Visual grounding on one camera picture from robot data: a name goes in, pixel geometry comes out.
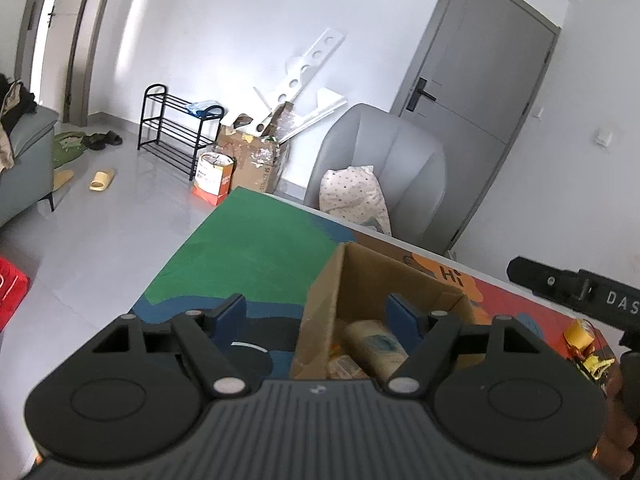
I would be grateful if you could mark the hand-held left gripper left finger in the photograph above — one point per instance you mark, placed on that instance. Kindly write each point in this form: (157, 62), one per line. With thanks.
(230, 315)

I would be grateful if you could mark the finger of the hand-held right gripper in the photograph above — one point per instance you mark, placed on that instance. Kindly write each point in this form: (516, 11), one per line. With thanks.
(545, 280)

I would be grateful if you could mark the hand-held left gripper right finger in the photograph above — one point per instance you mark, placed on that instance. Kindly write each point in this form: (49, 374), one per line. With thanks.
(402, 317)

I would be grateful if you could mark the orange printed snack packet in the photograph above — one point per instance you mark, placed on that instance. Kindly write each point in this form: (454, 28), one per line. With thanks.
(345, 366)

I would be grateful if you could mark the person's right hand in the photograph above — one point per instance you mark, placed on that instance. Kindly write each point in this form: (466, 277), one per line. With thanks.
(622, 440)

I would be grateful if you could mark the yellow tape roll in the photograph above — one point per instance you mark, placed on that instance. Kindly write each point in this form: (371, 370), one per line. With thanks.
(577, 332)

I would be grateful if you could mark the yellow green plastic wrapper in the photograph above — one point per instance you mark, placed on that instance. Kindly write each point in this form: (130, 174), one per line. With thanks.
(597, 364)

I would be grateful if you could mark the colourful cartoon table mat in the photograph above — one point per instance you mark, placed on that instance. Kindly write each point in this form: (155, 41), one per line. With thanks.
(250, 240)

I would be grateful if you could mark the white dotted pillow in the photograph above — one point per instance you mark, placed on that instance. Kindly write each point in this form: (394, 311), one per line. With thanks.
(355, 200)

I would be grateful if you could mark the orange white paper bag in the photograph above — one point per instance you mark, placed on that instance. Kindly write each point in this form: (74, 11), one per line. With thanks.
(212, 180)

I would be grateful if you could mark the taped cardboard box of scraps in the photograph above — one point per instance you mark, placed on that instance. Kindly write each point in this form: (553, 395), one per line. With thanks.
(250, 160)

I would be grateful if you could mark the grey chair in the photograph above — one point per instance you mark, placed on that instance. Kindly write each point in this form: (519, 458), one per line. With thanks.
(400, 150)

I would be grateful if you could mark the yellow slipper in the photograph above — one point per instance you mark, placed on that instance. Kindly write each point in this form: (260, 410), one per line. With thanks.
(62, 179)
(102, 180)

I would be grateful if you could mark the short white foam board with holes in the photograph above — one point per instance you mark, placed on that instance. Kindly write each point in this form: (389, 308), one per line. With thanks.
(237, 122)

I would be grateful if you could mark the black shoe rack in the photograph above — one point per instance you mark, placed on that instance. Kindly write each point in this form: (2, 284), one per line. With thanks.
(167, 130)

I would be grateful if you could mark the grey door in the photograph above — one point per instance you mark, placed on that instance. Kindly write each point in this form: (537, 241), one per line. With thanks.
(475, 85)

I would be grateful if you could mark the blue plastic bag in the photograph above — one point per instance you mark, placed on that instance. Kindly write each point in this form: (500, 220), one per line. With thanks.
(202, 108)

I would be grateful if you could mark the red bag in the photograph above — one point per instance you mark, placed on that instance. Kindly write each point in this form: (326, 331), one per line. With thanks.
(10, 290)

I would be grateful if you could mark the white foam piece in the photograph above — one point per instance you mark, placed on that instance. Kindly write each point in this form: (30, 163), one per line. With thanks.
(320, 107)

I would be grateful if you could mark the green rug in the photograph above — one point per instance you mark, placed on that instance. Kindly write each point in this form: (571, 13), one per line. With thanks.
(67, 150)

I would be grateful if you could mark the grey sofa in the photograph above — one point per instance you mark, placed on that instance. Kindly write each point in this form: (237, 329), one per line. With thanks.
(25, 170)

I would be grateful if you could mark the tall white foam board with holes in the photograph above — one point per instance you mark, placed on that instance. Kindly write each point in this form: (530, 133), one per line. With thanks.
(305, 67)

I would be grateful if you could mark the pile of clothes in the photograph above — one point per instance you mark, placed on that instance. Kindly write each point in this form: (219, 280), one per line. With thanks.
(15, 105)

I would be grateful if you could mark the white light switch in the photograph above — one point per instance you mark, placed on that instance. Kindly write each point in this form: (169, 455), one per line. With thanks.
(604, 136)

